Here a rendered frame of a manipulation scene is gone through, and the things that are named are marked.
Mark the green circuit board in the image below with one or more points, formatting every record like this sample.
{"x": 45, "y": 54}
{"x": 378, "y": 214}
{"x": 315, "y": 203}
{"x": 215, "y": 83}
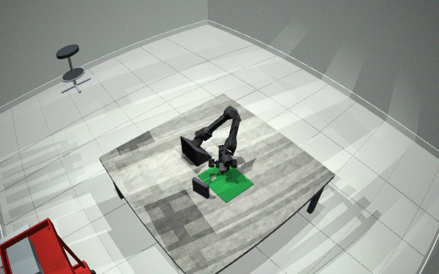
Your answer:
{"x": 226, "y": 185}

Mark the black square cooling fan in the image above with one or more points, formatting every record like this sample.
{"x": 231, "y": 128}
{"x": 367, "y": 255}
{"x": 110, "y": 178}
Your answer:
{"x": 200, "y": 188}

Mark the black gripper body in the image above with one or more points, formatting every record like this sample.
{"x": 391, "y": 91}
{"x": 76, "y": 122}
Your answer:
{"x": 212, "y": 162}

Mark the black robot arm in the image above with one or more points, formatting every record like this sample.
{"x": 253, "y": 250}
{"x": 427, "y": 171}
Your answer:
{"x": 230, "y": 143}

